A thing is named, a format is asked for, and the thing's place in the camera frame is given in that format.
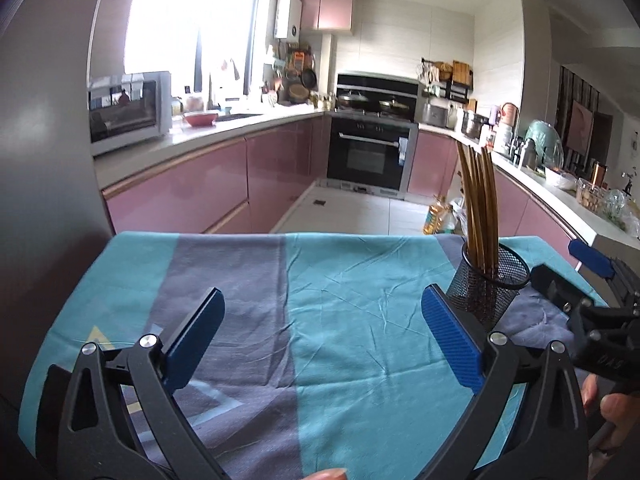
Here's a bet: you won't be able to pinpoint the white water heater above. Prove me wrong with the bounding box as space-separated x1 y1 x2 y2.
273 0 302 44

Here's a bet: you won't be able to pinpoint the person's right hand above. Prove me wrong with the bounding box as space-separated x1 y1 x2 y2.
582 374 639 479

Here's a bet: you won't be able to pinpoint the cooking oil bottle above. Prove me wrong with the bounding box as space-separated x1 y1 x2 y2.
422 195 447 235

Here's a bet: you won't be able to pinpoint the black built-in oven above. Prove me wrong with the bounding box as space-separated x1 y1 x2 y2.
326 112 418 196

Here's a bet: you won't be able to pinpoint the wooden chopstick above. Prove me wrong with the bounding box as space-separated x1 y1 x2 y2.
482 148 498 316
470 150 490 323
478 150 493 321
465 148 486 321

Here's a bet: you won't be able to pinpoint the silver microwave oven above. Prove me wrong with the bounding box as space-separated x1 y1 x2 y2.
87 70 172 157

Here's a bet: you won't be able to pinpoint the black range hood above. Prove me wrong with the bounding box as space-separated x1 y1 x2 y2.
335 72 424 122

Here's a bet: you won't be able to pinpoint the red bowl on counter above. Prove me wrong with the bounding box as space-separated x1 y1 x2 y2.
183 110 218 128

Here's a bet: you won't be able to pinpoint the grey refrigerator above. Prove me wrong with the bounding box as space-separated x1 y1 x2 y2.
0 0 147 411

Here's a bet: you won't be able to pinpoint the person's left hand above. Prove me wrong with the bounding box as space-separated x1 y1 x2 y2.
303 468 347 480

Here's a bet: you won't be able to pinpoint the teal grey tablecloth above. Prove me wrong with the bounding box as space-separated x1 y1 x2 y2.
16 231 609 480

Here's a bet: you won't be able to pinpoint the pink kitchen cabinets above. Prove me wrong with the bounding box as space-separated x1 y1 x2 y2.
102 114 586 256

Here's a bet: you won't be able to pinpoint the dark chopstick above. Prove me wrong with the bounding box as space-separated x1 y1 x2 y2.
457 142 479 318

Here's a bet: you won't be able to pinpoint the black mesh utensil holder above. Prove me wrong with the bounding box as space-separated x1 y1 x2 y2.
446 242 530 330

